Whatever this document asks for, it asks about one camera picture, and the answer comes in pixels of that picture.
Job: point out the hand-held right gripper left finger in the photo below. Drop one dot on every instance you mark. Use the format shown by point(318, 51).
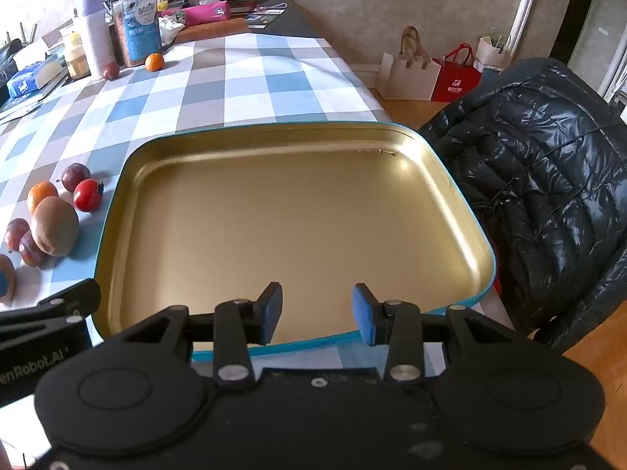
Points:
point(270, 313)

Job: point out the large white paper bag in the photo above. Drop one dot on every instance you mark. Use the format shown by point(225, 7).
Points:
point(406, 76)

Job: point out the large mandarin orange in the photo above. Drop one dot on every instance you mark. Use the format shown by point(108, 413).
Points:
point(41, 195)

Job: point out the wooden cutting board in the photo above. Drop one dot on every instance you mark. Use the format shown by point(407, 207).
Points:
point(215, 29)

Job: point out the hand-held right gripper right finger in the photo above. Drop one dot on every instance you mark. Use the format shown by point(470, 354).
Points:
point(362, 313)

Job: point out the brown kiwi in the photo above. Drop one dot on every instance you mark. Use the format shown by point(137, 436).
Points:
point(55, 227)

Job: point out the pink pencil case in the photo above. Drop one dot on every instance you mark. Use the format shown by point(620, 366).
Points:
point(201, 12)

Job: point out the glass jar blue label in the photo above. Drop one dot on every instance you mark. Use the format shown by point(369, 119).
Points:
point(139, 24)

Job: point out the stack of books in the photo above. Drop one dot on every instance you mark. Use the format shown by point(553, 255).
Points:
point(24, 103)

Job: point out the white thermos purple lid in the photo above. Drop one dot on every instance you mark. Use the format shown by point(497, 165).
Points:
point(98, 44)

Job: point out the small white paper bag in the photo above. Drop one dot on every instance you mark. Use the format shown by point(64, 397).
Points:
point(492, 54)

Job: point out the red-green apple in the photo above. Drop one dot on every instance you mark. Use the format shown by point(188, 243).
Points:
point(6, 271)

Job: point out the blue tissue pack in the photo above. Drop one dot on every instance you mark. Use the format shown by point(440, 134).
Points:
point(34, 76)

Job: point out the gold tin tray teal rim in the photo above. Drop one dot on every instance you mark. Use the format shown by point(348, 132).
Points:
point(294, 215)

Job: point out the yellow jar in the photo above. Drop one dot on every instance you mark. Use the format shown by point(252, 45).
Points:
point(76, 58)

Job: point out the black puffer jacket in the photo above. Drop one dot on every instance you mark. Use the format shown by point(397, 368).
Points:
point(539, 181)

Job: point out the red paper bag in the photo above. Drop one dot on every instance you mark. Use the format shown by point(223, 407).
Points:
point(458, 81)

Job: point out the red tomato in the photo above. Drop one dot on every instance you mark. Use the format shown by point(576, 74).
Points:
point(88, 196)

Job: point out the reddish purple plum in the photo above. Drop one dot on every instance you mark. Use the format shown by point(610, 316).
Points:
point(32, 253)
point(15, 232)

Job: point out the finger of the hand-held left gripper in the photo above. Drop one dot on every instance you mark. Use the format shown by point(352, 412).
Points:
point(78, 296)

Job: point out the small mandarin orange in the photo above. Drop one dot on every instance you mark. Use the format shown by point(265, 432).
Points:
point(154, 62)

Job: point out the dark purple plum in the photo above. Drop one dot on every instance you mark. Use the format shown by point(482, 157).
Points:
point(110, 71)
point(76, 176)

